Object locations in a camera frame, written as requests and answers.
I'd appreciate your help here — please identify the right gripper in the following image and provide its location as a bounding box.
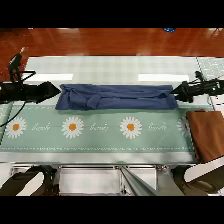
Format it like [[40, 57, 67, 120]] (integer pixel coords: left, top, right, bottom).
[[171, 81, 195, 103]]

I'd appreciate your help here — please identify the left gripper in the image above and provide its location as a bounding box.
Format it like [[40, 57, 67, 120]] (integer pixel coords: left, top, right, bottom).
[[33, 81, 62, 103]]

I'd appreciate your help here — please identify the navy blue T-shirt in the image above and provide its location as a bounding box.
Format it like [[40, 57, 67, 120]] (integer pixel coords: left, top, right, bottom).
[[54, 83, 179, 111]]

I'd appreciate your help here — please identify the brown garment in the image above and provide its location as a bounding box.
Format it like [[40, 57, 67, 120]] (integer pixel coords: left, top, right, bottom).
[[185, 110, 224, 164]]

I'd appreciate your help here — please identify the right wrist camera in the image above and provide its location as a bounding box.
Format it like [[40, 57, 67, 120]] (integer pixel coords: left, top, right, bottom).
[[194, 70, 212, 85]]

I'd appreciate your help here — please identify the black cable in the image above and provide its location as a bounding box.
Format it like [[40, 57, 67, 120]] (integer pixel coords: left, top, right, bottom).
[[0, 101, 28, 128]]

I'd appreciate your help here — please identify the silver frame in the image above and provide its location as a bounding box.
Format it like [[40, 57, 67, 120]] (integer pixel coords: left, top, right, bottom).
[[0, 161, 201, 197]]

